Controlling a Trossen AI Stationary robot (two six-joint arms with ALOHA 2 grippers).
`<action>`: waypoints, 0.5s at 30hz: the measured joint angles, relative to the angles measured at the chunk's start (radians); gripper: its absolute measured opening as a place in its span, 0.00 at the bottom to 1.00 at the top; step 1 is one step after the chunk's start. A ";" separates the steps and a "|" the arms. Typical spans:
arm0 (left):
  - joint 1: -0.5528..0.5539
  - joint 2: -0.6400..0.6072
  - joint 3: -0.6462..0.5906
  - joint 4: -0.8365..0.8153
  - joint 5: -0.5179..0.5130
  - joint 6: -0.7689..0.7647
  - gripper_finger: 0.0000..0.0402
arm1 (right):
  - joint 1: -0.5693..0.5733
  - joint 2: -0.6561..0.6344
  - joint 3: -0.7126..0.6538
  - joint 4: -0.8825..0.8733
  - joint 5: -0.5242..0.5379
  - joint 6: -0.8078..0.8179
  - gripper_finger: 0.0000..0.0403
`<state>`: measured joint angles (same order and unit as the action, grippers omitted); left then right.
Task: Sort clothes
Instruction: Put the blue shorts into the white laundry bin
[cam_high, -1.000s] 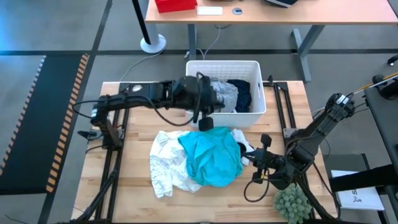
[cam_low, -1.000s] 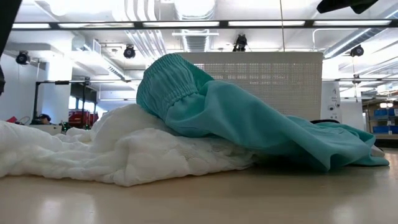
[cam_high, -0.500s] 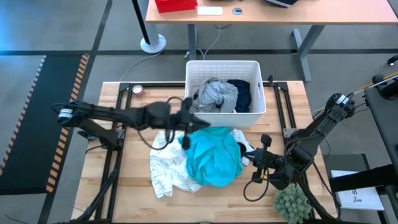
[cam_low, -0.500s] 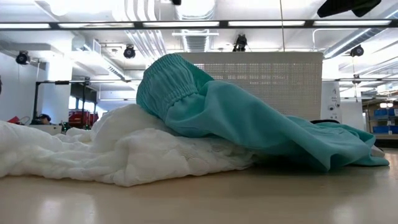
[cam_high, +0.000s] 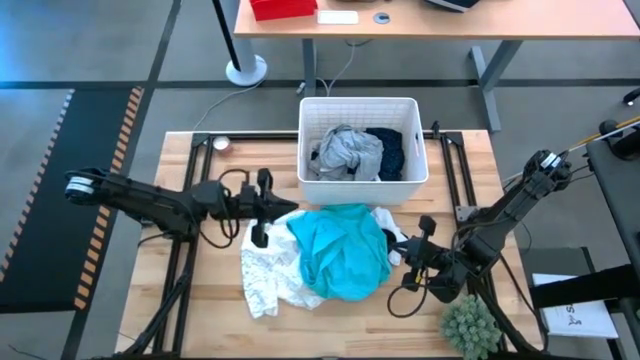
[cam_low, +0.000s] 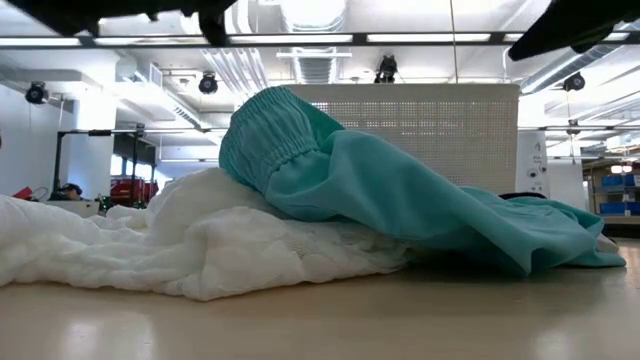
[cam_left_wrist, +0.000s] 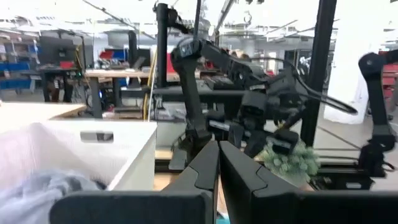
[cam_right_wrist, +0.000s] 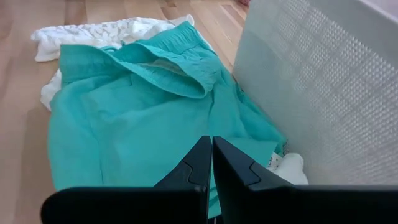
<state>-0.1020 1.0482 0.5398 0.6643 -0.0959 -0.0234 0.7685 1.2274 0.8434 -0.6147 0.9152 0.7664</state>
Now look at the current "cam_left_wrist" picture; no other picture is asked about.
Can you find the grey t-shirt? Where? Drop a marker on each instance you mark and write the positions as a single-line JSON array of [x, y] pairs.
[[40, 199]]

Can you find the teal garment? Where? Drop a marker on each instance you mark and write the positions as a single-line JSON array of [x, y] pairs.
[[222, 221]]

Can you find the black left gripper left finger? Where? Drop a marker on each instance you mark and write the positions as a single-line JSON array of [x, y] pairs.
[[136, 207]]

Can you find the white woven plastic basket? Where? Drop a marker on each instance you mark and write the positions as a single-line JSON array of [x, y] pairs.
[[130, 149]]

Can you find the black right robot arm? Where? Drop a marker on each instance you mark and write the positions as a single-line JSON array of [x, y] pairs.
[[191, 93]]

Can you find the wooden background workbench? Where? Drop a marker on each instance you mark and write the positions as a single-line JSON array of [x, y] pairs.
[[115, 74]]

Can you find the black background robot arm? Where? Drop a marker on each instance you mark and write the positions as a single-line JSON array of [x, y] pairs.
[[377, 109]]

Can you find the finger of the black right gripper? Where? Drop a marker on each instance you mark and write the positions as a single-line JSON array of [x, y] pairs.
[[254, 144], [237, 137]]

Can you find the small green artificial plant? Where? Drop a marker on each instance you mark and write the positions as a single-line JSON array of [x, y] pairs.
[[295, 163]]

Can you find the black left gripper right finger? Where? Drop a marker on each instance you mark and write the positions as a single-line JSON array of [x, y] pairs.
[[280, 207]]

